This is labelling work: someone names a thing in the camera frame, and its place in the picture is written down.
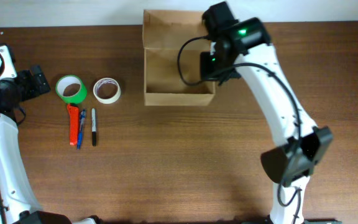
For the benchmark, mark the white masking tape roll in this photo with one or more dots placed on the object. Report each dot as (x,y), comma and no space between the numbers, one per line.
(107,90)

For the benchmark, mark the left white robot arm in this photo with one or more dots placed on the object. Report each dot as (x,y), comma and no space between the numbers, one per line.
(18,203)

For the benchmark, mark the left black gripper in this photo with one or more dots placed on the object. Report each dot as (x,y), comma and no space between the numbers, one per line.
(32,89)

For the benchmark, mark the brown cardboard box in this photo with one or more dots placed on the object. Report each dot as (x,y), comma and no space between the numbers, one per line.
(163,34)

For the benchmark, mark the green tape roll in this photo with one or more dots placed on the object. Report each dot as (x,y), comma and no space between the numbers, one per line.
(64,82)

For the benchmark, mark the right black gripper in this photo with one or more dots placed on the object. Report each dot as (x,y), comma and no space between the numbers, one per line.
(207,73)

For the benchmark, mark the black permanent marker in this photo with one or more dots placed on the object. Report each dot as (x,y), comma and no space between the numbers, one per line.
(93,128)

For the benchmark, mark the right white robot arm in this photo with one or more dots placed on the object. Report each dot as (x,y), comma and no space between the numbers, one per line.
(244,49)

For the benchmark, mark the orange utility knife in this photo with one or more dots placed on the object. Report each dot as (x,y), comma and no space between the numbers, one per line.
(74,114)

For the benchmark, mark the blue ballpoint pen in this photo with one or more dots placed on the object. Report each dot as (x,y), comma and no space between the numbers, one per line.
(80,131)

